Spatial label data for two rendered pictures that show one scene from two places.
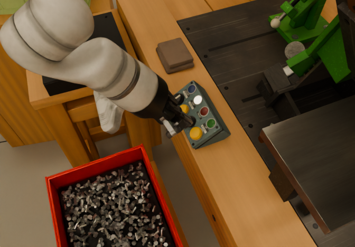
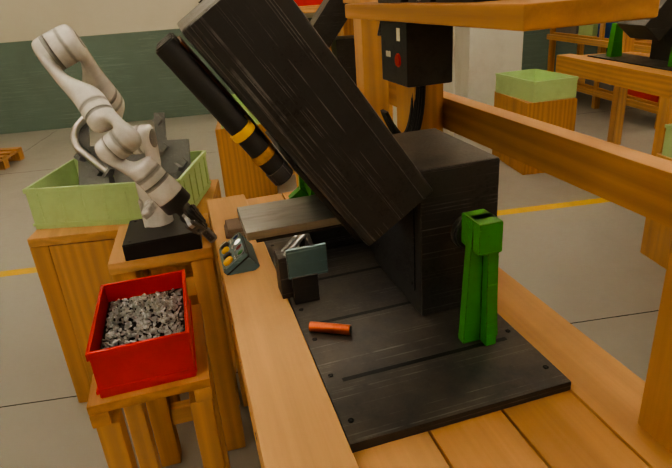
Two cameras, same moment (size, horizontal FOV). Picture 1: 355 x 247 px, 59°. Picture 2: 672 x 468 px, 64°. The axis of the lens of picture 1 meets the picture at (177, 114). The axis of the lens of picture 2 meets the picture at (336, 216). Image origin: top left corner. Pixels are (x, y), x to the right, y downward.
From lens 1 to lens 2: 1.02 m
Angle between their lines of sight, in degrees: 33
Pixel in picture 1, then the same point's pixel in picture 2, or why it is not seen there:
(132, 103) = (160, 194)
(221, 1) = not seen: hidden behind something
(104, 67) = (143, 165)
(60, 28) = (121, 136)
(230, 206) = (238, 301)
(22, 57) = (102, 151)
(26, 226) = not seen: outside the picture
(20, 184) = (75, 441)
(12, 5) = (119, 215)
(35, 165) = not seen: hidden behind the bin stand
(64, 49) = (122, 149)
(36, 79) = (118, 252)
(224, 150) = (250, 275)
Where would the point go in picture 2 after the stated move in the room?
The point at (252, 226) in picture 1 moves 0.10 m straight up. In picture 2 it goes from (249, 310) to (244, 272)
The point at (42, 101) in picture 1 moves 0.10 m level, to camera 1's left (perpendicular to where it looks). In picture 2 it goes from (118, 265) to (88, 265)
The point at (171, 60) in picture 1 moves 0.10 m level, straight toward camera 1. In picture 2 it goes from (231, 227) to (222, 241)
